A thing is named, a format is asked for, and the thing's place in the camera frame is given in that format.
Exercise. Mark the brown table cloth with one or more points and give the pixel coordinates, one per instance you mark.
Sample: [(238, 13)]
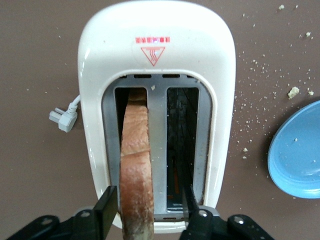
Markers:
[(37, 175)]

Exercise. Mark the white two-slot toaster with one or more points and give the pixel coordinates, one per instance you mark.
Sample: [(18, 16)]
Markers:
[(155, 62)]

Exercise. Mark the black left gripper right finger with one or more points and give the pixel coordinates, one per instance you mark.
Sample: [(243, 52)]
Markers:
[(197, 225)]

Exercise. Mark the grey toaster power plug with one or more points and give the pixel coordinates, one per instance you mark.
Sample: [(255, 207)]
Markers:
[(66, 120)]

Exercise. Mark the large bread crumb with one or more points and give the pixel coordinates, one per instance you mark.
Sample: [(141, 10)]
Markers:
[(293, 92)]

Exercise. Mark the blue plate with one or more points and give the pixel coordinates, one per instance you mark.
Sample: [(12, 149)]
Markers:
[(297, 160)]

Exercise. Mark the brown bread slice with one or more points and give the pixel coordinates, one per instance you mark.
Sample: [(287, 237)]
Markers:
[(137, 162)]

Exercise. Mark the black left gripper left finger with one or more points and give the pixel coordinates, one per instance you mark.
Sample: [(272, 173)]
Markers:
[(105, 212)]

